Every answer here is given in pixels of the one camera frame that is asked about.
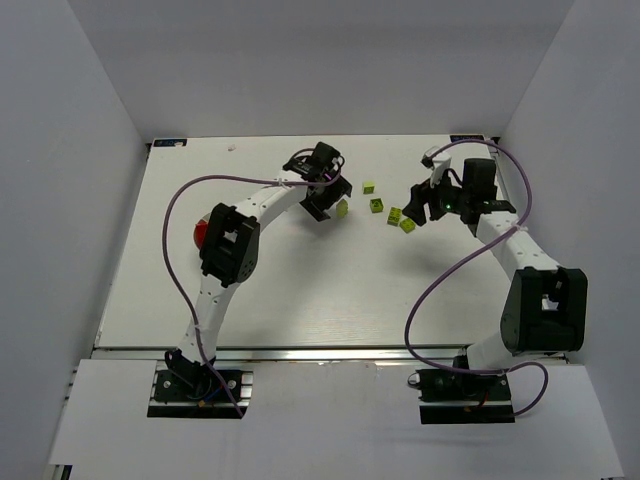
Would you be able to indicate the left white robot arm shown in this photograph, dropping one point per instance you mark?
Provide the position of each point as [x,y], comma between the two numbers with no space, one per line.
[228,252]

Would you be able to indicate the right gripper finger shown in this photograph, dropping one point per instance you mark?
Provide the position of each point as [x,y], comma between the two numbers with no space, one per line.
[415,210]
[421,191]

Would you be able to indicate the red lego brick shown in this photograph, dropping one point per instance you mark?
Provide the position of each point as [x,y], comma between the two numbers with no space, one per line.
[201,234]

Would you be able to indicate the lime lego brick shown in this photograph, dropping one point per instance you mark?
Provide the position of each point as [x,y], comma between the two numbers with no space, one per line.
[407,225]

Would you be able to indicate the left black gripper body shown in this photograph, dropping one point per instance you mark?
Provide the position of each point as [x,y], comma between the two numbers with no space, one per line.
[323,200]

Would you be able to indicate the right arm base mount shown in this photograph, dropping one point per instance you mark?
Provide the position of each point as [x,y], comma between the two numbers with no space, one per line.
[447,398]

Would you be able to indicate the green lego two stud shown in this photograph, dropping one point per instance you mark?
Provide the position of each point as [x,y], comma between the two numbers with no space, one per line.
[394,216]

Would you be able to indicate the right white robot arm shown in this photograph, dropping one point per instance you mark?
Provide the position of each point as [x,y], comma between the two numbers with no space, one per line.
[545,308]

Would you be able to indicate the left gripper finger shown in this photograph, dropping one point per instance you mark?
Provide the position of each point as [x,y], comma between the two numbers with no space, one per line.
[338,189]
[318,209]

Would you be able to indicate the light green lego brick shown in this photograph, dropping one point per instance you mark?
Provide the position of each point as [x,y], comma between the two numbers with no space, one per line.
[342,208]

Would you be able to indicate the blue corner label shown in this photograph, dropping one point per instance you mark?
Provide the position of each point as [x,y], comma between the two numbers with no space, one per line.
[462,137]
[169,143]

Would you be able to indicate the green printed lego cube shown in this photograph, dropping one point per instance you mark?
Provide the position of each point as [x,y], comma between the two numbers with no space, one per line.
[376,205]

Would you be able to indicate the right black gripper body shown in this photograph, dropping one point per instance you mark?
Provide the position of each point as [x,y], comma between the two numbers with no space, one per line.
[426,198]

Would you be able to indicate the lime lego cube top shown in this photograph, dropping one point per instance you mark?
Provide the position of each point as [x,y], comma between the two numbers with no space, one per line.
[368,187]

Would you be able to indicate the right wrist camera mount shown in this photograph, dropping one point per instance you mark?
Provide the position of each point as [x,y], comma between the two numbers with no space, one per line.
[436,163]

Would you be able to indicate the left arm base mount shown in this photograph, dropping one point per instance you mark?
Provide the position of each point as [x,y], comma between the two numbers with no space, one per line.
[186,389]

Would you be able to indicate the right blue corner label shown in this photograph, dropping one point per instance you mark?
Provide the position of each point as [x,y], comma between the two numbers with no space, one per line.
[462,137]

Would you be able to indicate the left blue corner label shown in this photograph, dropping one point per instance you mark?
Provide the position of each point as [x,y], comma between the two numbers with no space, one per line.
[169,143]

